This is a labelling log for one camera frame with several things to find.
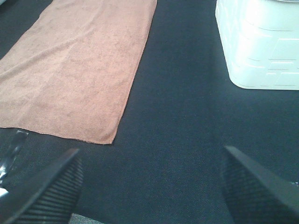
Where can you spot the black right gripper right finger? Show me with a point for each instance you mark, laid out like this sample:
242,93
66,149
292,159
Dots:
255,195

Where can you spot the white plastic bin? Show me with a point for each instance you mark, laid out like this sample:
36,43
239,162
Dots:
260,41

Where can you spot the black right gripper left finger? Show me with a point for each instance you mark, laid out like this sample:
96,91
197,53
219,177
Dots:
49,197

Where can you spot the black tape strip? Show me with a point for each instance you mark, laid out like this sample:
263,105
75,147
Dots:
14,148

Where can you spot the brown terry towel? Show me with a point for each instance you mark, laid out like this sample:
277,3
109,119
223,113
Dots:
70,74

